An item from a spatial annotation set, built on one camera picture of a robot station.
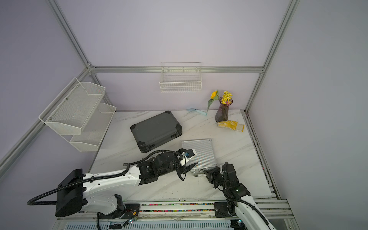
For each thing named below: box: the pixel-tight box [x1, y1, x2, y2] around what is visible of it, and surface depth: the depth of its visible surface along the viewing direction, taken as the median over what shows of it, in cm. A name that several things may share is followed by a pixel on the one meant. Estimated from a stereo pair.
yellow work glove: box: [217, 120, 245, 132], surface depth 110 cm
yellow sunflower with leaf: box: [207, 89, 220, 112], surface depth 98 cm
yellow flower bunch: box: [220, 91, 233, 105], surface depth 98 cm
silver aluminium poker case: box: [182, 138, 217, 177], surface depth 90 cm
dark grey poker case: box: [130, 110, 183, 153], surface depth 101 cm
